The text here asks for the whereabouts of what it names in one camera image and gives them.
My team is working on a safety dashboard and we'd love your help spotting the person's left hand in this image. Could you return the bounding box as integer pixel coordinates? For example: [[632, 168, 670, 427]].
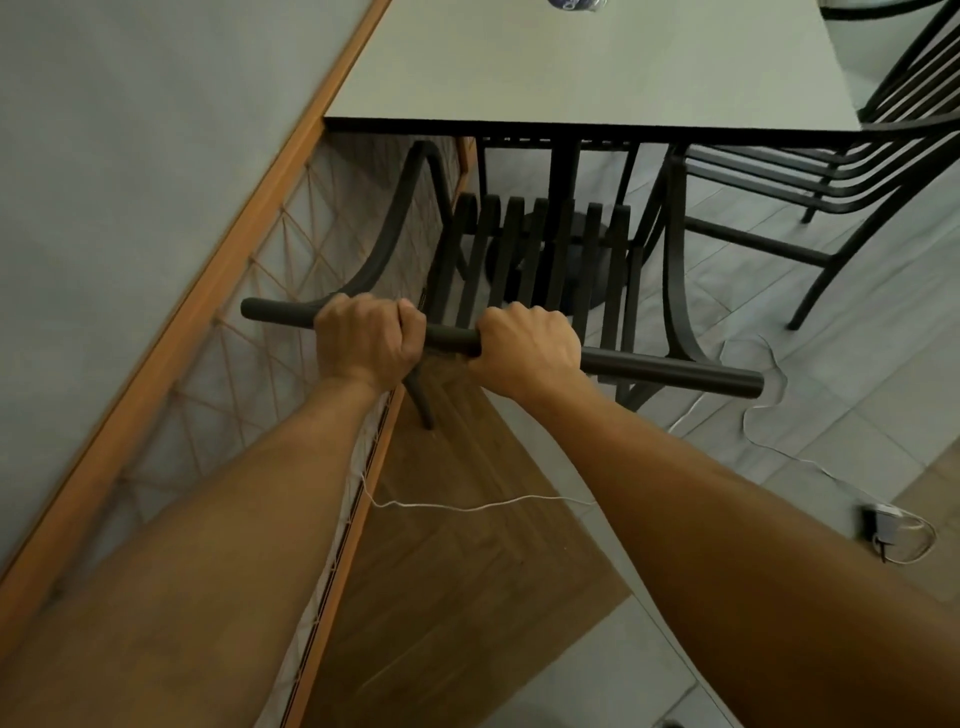
[[312, 293, 428, 396]]

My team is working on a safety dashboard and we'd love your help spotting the black slatted metal chair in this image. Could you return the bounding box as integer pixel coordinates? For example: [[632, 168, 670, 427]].
[[240, 138, 767, 433], [678, 0, 960, 332]]

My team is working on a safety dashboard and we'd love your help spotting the rope net panel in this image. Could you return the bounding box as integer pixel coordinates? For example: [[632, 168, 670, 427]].
[[41, 135, 470, 728]]

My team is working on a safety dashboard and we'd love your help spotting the person's left forearm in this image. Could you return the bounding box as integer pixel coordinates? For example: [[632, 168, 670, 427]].
[[0, 373, 394, 728]]

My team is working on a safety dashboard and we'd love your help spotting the person's right hand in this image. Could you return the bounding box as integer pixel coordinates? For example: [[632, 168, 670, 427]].
[[465, 302, 585, 405]]

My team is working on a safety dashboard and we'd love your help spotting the grey power adapter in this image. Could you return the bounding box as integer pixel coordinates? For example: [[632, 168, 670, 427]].
[[861, 504, 903, 564]]

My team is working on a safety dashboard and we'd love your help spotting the thin white cable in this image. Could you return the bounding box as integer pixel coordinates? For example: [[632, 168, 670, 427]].
[[358, 333, 939, 565]]

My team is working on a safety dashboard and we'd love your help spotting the orange wooden railing frame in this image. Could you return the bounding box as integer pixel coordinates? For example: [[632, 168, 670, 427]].
[[0, 0, 481, 728]]

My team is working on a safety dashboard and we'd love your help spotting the person's right forearm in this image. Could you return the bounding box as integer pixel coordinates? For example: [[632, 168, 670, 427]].
[[521, 372, 960, 728]]

